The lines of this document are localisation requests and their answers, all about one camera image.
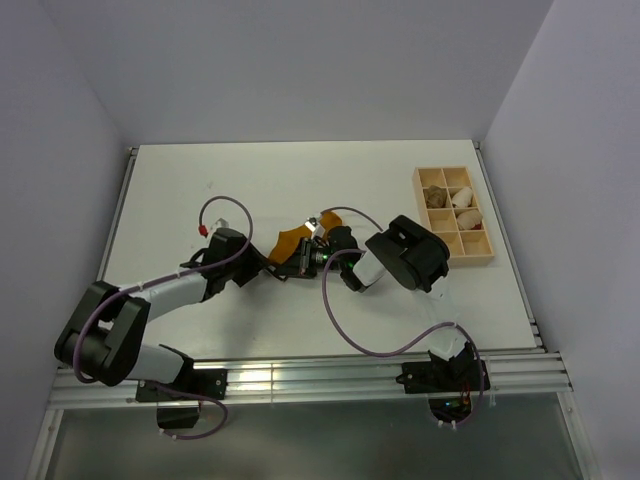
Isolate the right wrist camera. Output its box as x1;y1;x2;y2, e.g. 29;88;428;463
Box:
304;217;325;239

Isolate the wooden compartment box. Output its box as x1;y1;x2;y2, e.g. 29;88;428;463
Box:
412;166;494;267

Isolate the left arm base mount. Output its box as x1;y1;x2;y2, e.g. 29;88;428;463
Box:
135;368;229;440

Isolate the brown sock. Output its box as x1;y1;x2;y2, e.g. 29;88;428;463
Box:
424;185;448;209

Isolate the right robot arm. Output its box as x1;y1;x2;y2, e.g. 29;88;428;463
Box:
268;211;479;390

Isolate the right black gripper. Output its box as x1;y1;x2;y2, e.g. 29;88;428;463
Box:
275;237;345;279

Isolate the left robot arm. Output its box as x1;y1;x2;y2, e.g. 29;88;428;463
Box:
54;227;269;399

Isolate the lower rolled cream sock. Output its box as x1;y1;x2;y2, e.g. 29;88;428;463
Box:
456;209;483;231

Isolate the aluminium frame rail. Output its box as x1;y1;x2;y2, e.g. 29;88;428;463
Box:
47;351;573;410

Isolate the mustard striped sock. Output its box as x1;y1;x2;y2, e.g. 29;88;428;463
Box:
268;211;343;266

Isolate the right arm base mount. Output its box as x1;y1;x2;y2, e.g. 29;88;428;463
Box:
395;357;491;424

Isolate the upper rolled cream sock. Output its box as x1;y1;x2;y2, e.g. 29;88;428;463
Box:
449;186;474;209

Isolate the rolled cream sock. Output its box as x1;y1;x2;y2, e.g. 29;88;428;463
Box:
449;186;474;209
456;209;483;231

